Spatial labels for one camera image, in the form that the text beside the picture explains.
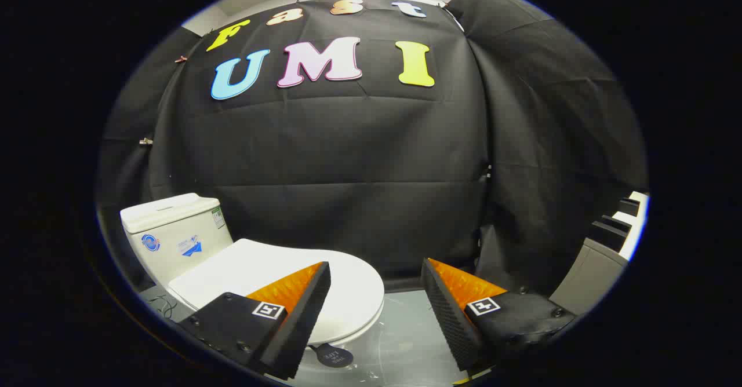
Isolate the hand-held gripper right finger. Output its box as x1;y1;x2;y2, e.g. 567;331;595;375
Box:
421;258;577;373

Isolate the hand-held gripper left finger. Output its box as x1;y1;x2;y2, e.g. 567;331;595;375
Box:
177;261;332;381

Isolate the round black pull tag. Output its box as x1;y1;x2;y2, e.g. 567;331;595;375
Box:
316;345;354;368

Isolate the white toilet lid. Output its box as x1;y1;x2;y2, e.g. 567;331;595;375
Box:
168;238;385;344

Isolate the white ceramic toilet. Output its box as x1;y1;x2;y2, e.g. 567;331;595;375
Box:
120;193;385;350

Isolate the grey panel box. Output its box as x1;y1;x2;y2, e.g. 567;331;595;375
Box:
549;238;630;316

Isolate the black backdrop cloth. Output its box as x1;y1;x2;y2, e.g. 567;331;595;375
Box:
96;0;649;295

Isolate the black and white stepped shelf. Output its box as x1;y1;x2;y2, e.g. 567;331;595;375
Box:
588;190;649;260

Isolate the thin black cable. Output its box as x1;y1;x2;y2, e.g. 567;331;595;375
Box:
148;295;176;319

